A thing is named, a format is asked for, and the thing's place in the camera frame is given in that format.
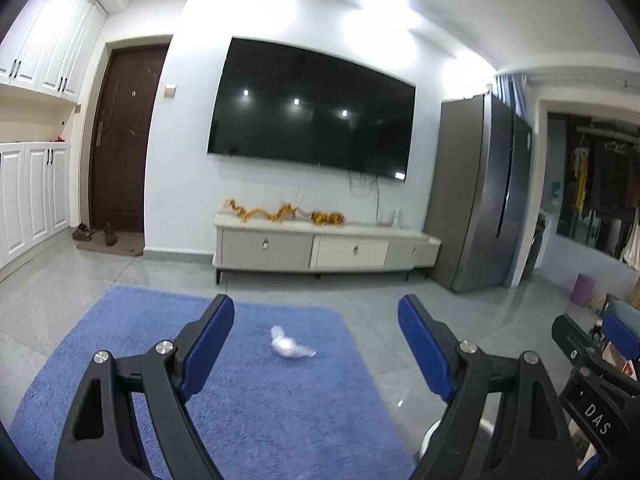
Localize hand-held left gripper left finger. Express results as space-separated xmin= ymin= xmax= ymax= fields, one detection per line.
xmin=54 ymin=294 xmax=236 ymax=480

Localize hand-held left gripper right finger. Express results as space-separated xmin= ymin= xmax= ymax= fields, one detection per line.
xmin=397 ymin=294 xmax=586 ymax=480

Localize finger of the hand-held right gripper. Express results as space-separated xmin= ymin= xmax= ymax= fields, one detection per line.
xmin=551 ymin=314 xmax=640 ymax=367

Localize white tissue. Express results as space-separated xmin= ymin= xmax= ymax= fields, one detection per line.
xmin=269 ymin=325 xmax=317 ymax=360

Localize grey white-rimmed trash bin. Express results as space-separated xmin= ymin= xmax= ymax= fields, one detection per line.
xmin=419 ymin=417 xmax=493 ymax=461

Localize white hanging sheet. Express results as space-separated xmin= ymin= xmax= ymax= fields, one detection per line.
xmin=620 ymin=220 xmax=640 ymax=266

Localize blue rug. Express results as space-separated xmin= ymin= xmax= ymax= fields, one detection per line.
xmin=9 ymin=285 xmax=418 ymax=480

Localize white television cabinet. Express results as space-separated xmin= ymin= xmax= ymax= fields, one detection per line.
xmin=213 ymin=211 xmax=442 ymax=283

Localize brown doormat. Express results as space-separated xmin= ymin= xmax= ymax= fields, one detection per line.
xmin=76 ymin=232 xmax=145 ymax=257

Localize row of hanging clothes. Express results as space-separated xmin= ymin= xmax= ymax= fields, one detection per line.
xmin=570 ymin=132 xmax=640 ymax=221

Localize gold dragon decoration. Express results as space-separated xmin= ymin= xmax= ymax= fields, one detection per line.
xmin=223 ymin=197 xmax=347 ymax=227

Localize grey double-door refrigerator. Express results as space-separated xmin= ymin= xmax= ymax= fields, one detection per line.
xmin=424 ymin=92 xmax=533 ymax=294

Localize brown entrance door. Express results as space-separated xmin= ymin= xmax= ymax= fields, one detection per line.
xmin=89 ymin=42 xmax=171 ymax=256

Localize white floor cupboards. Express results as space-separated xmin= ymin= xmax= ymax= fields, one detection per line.
xmin=0 ymin=141 xmax=72 ymax=268

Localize blue curtain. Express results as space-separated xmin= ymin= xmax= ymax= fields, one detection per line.
xmin=492 ymin=74 xmax=527 ymax=118

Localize television cables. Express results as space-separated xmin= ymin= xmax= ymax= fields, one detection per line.
xmin=348 ymin=170 xmax=383 ymax=223

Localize black wall television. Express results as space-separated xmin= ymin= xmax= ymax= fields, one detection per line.
xmin=206 ymin=36 xmax=417 ymax=182

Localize white wall cupboards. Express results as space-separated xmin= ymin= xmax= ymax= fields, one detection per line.
xmin=0 ymin=0 xmax=108 ymax=103

